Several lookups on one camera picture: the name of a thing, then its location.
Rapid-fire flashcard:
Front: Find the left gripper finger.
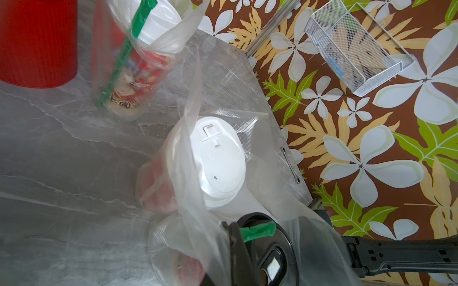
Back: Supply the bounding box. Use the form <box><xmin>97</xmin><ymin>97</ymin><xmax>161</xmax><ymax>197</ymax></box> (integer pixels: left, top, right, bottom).
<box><xmin>223</xmin><ymin>222</ymin><xmax>261</xmax><ymax>286</ymax></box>

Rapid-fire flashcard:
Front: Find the black lid red cup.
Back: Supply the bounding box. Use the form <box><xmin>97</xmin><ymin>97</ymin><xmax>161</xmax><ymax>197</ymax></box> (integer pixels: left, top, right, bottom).
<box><xmin>232</xmin><ymin>213</ymin><xmax>299</xmax><ymax>286</ymax></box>

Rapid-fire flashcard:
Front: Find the green straw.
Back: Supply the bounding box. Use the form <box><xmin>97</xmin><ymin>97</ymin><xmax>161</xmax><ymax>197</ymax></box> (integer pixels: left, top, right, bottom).
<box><xmin>240</xmin><ymin>222</ymin><xmax>277</xmax><ymax>243</ymax></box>
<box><xmin>95</xmin><ymin>0</ymin><xmax>158</xmax><ymax>107</ymax></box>

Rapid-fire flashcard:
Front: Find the white lid cup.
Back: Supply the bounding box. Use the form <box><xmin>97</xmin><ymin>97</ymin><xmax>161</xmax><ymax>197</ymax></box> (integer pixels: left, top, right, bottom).
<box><xmin>91</xmin><ymin>1</ymin><xmax>181</xmax><ymax>122</ymax></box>
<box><xmin>136</xmin><ymin>116</ymin><xmax>246</xmax><ymax>213</ymax></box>

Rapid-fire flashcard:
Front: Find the clear plastic carrier bag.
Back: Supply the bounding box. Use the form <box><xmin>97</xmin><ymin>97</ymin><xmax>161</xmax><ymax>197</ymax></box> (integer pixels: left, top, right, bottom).
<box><xmin>91</xmin><ymin>1</ymin><xmax>210</xmax><ymax>122</ymax></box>

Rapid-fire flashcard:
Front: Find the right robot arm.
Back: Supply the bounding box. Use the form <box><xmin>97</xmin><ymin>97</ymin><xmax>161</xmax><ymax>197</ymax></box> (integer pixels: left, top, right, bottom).
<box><xmin>300</xmin><ymin>207</ymin><xmax>458</xmax><ymax>286</ymax></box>

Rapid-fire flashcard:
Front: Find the blue object in basket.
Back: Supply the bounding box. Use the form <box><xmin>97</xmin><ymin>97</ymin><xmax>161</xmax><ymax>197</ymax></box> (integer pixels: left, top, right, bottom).
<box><xmin>326</xmin><ymin>57</ymin><xmax>345</xmax><ymax>78</ymax></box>

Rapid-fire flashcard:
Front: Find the red straw holder cup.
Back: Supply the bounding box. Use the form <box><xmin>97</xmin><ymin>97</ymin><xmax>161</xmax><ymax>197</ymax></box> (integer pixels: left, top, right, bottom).
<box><xmin>1</xmin><ymin>0</ymin><xmax>78</xmax><ymax>89</ymax></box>

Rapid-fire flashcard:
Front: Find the white wire basket right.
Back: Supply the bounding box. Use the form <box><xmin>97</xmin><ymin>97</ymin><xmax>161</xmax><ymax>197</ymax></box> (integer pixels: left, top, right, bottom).
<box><xmin>304</xmin><ymin>1</ymin><xmax>416</xmax><ymax>97</ymax></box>

